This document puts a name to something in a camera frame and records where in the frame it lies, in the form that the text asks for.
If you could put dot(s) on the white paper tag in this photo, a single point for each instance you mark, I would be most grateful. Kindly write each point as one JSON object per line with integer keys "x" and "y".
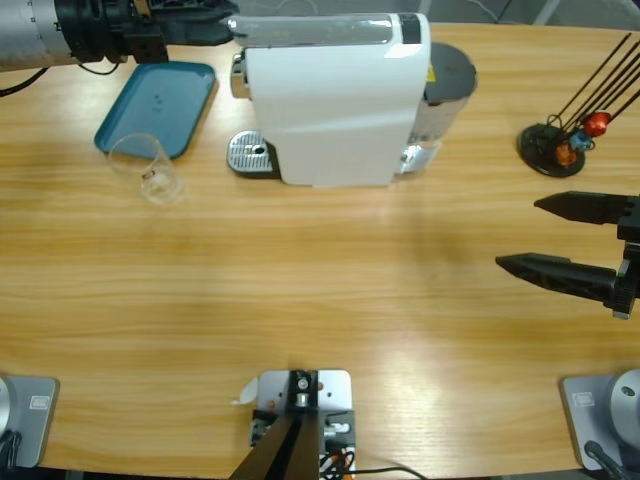
{"x": 247, "y": 392}

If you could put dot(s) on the white capsule coffee machine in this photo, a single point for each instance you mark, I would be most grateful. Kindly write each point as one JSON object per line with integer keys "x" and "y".
{"x": 330, "y": 110}

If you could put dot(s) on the white block with dark post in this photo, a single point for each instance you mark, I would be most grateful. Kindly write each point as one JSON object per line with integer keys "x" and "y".
{"x": 300, "y": 400}

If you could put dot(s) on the grey metal leg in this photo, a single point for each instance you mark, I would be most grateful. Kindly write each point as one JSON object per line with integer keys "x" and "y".
{"x": 547, "y": 10}

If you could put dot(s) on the clear drinking glass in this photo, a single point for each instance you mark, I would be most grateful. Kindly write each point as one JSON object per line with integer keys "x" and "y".
{"x": 160, "y": 190}

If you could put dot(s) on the teal plastic tray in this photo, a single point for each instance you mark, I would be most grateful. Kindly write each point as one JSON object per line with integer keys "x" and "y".
{"x": 155, "y": 105}

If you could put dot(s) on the blue coffee capsule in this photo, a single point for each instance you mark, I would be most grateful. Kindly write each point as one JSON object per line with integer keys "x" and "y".
{"x": 581, "y": 141}

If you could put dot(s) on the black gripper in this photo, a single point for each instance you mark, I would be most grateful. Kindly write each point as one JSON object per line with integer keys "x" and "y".
{"x": 100, "y": 25}
{"x": 631, "y": 220}

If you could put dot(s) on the red coffee capsule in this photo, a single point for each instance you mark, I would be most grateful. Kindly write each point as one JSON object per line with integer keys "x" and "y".
{"x": 596, "y": 125}

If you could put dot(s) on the grey coffee machine lever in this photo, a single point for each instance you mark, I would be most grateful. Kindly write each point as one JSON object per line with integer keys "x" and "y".
{"x": 300, "y": 32}

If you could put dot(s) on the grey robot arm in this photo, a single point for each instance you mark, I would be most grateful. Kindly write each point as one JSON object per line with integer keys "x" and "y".
{"x": 25, "y": 35}
{"x": 625, "y": 400}

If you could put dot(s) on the black capsule holder with rods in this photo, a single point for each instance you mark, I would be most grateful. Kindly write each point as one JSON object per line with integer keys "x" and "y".
{"x": 537, "y": 150}

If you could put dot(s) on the orange coffee capsule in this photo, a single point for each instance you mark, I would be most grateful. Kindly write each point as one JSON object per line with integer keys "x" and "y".
{"x": 566, "y": 156}

